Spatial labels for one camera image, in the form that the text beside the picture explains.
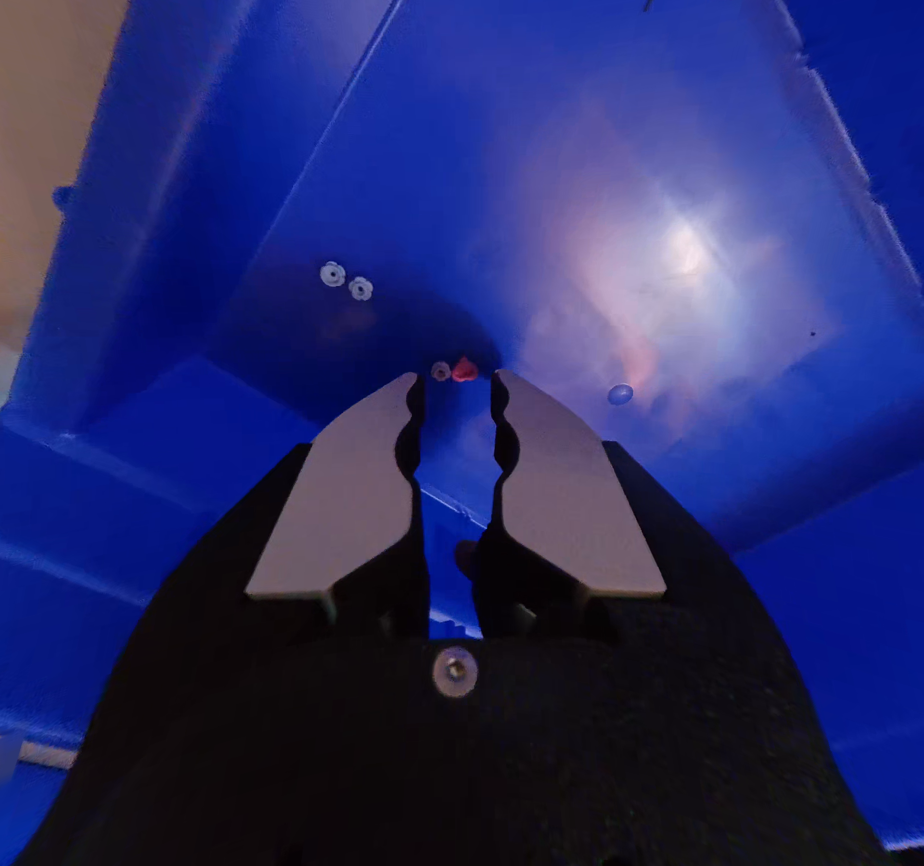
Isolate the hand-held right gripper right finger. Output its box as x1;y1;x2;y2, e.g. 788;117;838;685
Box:
471;368;668;643

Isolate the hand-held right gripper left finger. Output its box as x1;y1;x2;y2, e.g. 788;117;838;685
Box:
244;371;432;641

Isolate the blue plastic bin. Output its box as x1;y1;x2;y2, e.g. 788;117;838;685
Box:
0;0;924;866

